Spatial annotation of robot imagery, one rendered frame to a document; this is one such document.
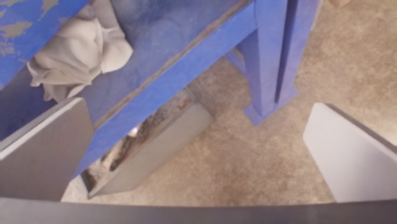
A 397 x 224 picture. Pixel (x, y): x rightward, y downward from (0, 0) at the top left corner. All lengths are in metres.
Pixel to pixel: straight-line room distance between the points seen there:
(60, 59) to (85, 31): 0.05
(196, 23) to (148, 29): 0.07
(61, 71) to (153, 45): 0.12
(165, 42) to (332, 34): 0.91
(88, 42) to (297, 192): 0.82
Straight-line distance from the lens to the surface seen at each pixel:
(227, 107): 0.93
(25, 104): 0.44
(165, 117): 0.73
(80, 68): 0.29
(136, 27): 0.33
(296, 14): 0.42
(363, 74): 1.05
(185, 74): 0.29
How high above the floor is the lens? 0.88
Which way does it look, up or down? 67 degrees down
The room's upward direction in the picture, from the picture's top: 50 degrees counter-clockwise
